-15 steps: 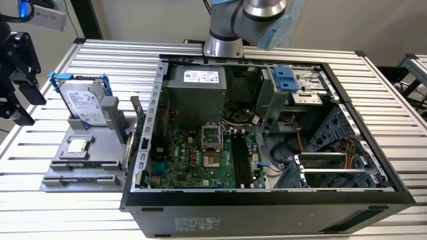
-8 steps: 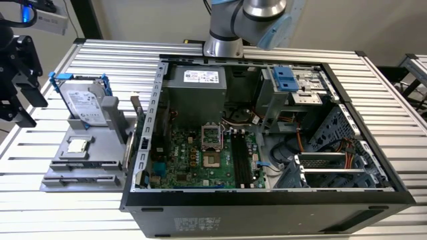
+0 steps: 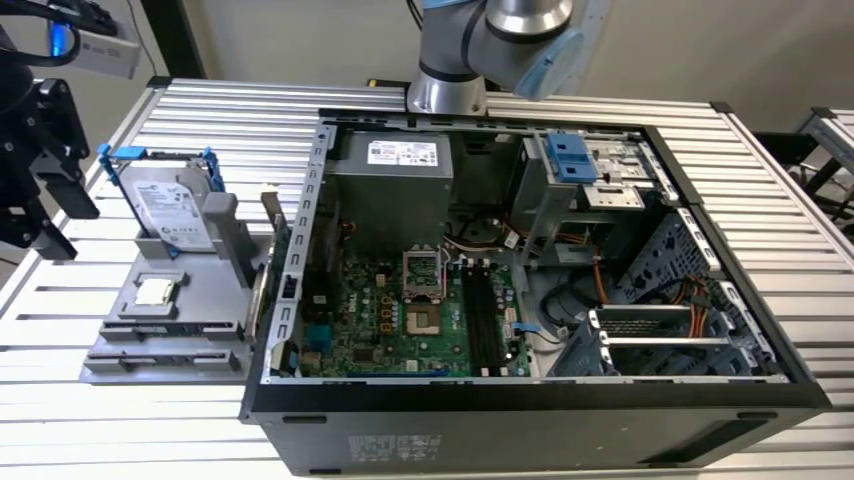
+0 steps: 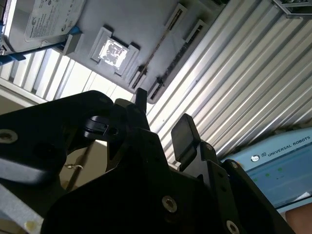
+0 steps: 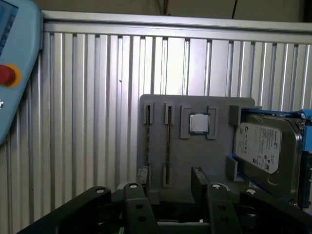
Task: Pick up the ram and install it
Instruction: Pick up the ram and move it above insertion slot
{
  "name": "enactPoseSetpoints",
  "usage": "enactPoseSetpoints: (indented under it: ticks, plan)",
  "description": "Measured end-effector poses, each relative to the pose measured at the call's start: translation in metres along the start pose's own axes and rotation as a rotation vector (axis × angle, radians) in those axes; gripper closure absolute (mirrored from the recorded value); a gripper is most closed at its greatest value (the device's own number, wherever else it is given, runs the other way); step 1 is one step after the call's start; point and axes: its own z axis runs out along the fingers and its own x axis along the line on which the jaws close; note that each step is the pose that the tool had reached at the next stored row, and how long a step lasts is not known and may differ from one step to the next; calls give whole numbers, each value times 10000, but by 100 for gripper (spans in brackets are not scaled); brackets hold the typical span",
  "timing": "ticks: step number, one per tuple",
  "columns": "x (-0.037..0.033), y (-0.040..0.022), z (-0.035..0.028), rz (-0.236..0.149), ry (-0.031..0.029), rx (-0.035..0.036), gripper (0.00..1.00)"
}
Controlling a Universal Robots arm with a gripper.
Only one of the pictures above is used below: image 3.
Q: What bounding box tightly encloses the grey parts rack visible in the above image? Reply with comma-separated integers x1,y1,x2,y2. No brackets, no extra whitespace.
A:
79,192,282,387

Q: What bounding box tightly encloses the grey disk bay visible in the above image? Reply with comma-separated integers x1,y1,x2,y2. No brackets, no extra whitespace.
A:
550,303,780,380

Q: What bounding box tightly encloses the black PC case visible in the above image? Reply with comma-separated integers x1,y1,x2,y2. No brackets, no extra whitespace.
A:
238,107,834,476

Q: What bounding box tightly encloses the black vertical post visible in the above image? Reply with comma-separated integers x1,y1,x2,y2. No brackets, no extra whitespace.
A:
138,0,209,80

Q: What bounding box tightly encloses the hard disk in blue carrier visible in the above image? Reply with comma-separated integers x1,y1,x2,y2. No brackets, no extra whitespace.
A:
97,143,226,261

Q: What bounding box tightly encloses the silver CPU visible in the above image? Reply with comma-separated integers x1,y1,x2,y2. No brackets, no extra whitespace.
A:
133,277,182,307

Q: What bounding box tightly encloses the orange yellow black wire bundle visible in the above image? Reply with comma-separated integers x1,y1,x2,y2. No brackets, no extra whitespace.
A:
557,222,597,250

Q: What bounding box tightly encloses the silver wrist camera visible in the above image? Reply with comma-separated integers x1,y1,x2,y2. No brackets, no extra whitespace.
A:
66,27,143,81

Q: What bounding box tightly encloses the metal locking lever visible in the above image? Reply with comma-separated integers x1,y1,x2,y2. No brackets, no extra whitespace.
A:
438,252,468,301

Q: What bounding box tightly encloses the black wire loop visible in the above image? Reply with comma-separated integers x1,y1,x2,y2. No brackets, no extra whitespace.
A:
538,279,597,346

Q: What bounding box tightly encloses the metal socket cover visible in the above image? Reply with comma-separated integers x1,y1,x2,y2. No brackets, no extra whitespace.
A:
399,243,448,304

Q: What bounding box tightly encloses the metal slat side table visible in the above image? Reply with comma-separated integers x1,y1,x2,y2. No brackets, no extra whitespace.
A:
793,105,854,166

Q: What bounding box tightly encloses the grey power supply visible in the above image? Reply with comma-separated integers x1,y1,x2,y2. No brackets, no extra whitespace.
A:
325,128,457,251

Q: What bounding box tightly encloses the CPU socket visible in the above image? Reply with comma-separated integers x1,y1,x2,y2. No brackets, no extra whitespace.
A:
405,304,446,341

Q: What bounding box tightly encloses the green motherboard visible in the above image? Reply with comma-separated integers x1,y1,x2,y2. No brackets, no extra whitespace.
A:
293,252,536,379

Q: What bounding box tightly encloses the thin orange wire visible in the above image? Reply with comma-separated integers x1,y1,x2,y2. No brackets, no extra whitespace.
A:
590,254,609,307

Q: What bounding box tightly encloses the red orange yellow wire bundle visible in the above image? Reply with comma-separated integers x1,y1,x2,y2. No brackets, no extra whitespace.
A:
666,277,720,334

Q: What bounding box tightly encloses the blue drive bay latch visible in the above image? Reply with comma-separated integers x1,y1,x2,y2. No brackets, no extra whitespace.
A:
545,132,600,184

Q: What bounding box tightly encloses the black case fan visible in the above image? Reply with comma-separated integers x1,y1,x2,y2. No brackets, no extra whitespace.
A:
307,199,343,321

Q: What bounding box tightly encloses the black RAM slot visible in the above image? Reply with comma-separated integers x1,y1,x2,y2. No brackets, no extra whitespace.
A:
488,257,508,377
464,257,484,377
480,257,500,377
472,257,492,377

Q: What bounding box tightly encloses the green graphics card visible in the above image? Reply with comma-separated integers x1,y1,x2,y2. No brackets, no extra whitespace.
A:
243,189,297,347

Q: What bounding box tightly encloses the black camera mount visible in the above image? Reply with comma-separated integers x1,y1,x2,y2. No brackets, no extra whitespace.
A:
63,0,129,36

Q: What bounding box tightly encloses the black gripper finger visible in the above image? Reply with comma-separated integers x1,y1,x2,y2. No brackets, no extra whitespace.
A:
30,77,102,220
0,199,81,261

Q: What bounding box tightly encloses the blue expansion slot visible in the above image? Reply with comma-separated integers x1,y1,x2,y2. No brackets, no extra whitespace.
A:
345,367,450,379

